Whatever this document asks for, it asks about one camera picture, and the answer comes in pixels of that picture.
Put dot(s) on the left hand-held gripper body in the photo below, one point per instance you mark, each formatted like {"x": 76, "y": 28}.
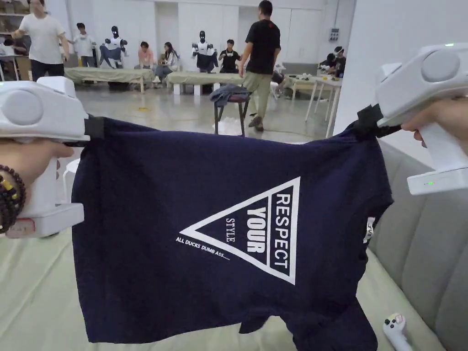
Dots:
{"x": 40, "y": 109}

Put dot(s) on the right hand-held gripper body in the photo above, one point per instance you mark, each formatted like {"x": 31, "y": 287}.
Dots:
{"x": 420, "y": 84}

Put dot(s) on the dark blue printed shirt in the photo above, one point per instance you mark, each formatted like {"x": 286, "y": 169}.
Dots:
{"x": 146, "y": 219}

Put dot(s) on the person's left forearm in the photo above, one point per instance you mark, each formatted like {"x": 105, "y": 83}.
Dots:
{"x": 9, "y": 197}

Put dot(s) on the person's right hand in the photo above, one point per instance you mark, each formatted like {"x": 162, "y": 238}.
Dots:
{"x": 446, "y": 117}

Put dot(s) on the person's left hand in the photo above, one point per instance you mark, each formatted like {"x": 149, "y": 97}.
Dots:
{"x": 25, "y": 155}

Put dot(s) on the low bed with green sheet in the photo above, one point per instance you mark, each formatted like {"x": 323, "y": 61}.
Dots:
{"x": 197, "y": 78}
{"x": 109, "y": 75}

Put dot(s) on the group of people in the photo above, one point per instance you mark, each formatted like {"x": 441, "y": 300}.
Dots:
{"x": 336, "y": 64}

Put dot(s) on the humanoid robot holding garment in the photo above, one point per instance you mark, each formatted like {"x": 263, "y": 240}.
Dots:
{"x": 113, "y": 49}
{"x": 204, "y": 55}

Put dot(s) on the wooden shelf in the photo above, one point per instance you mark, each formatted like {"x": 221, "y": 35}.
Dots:
{"x": 9, "y": 16}

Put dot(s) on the grey padded headboard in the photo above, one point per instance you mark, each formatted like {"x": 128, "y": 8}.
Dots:
{"x": 431, "y": 256}

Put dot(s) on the bed with pale green sheet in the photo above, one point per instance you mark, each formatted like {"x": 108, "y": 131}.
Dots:
{"x": 36, "y": 292}

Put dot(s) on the white hand controller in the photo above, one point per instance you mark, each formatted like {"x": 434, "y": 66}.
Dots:
{"x": 395, "y": 331}

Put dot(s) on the grey wall box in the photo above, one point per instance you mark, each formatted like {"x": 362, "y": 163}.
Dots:
{"x": 335, "y": 34}

